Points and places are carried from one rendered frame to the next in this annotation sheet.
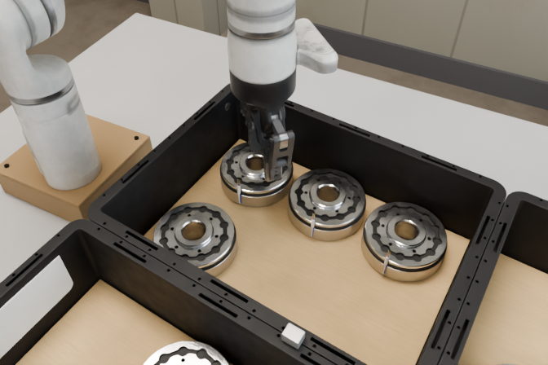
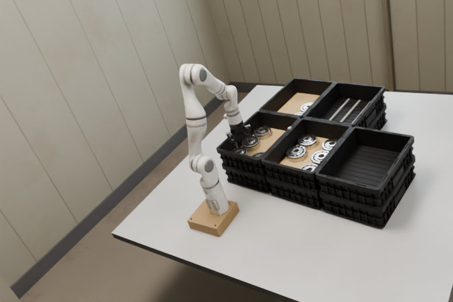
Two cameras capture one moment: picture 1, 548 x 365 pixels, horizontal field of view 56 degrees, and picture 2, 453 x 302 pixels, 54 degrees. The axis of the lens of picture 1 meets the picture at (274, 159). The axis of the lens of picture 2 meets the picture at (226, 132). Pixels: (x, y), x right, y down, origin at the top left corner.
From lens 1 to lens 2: 209 cm
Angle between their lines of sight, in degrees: 58
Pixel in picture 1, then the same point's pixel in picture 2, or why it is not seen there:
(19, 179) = (222, 220)
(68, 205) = (234, 206)
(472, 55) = (118, 182)
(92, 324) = not seen: hidden behind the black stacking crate
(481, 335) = not seen: hidden behind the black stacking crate
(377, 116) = not seen: hidden behind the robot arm
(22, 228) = (236, 226)
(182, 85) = (172, 205)
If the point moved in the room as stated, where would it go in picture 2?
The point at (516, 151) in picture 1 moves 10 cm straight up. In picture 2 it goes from (223, 133) to (219, 120)
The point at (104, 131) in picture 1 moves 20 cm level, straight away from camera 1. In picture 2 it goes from (202, 207) to (165, 222)
